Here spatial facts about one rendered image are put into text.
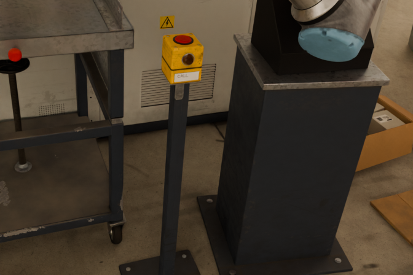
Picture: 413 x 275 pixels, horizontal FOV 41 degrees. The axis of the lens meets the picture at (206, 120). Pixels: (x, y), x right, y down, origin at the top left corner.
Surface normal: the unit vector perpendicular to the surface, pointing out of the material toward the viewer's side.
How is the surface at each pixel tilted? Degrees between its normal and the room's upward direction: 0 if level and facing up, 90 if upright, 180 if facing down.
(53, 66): 90
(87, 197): 0
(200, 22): 90
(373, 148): 71
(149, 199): 0
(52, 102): 90
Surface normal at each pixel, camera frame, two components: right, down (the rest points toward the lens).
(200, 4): 0.36, 0.55
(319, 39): -0.36, 0.90
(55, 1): 0.09, -0.83
